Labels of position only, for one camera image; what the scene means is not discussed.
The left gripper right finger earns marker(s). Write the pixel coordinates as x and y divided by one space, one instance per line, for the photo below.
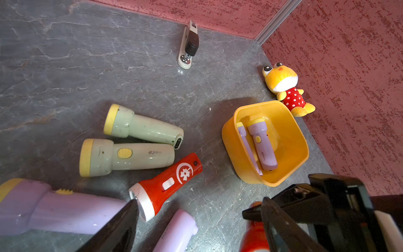
294 238

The green flashlight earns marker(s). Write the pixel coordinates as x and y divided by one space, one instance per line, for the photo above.
122 122
99 157

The green flashlight front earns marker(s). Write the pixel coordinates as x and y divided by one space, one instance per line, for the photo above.
99 157

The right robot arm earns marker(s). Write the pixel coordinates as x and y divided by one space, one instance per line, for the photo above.
389 213

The purple flashlight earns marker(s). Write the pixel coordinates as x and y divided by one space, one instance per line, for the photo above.
33 205
178 233
243 134
258 130

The grey black stapler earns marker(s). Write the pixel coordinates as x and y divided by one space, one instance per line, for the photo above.
189 45

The red white flashlight logo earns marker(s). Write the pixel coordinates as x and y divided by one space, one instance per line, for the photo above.
151 194

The yellow plush toy red dress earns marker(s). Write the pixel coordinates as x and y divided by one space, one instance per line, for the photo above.
282 81

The all red flashlight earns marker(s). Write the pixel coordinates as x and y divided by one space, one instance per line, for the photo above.
254 239

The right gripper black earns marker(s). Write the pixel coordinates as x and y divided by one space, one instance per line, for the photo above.
335 211

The green flashlight rear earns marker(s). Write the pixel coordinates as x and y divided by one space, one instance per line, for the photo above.
122 122

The yellow plastic storage box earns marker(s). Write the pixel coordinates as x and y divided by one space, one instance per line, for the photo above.
288 142

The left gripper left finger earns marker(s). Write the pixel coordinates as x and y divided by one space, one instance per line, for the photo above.
118 234

